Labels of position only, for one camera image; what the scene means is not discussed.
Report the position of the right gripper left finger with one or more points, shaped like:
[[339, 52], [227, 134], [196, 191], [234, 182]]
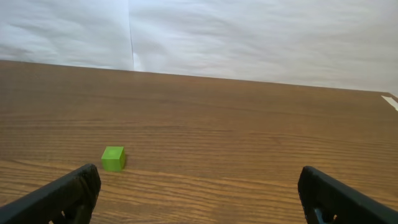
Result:
[[62, 196]]

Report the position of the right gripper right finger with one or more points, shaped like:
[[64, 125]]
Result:
[[335, 199]]

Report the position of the green cube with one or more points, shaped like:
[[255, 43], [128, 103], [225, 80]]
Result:
[[112, 159]]

